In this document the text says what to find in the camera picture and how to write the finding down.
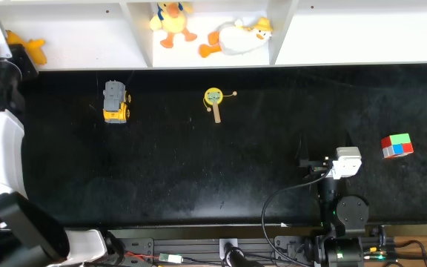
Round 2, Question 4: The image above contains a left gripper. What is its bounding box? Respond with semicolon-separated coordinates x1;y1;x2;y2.
9;43;39;82

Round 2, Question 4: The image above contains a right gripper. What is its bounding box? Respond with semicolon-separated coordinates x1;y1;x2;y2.
297;130;355;176

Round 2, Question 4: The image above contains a yellow rubber duck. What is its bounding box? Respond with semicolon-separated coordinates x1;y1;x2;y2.
5;29;48;67

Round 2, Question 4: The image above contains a many-coloured puzzle cube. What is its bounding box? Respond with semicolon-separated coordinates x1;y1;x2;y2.
380;133;415;160

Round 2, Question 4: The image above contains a grey and yellow toy truck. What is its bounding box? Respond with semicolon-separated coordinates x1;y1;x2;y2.
102;79;133;125

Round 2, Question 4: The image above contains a yellow rattle drum toy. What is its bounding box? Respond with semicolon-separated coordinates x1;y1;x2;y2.
202;87;238;125

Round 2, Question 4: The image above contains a white shelf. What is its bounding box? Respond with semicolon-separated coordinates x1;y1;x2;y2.
0;0;427;72

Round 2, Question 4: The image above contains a white plush duck with hat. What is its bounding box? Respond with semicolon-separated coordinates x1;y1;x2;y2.
198;16;274;59

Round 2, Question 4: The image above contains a yellow plush duck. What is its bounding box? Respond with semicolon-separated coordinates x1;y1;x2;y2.
149;1;199;50

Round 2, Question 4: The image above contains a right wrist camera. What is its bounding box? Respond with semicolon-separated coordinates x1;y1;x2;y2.
325;146;363;180

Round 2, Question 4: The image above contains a black cable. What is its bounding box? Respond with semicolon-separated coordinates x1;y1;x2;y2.
260;167;334;267

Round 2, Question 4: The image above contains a mounting rail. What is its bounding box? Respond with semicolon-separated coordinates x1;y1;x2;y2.
105;235;427;267

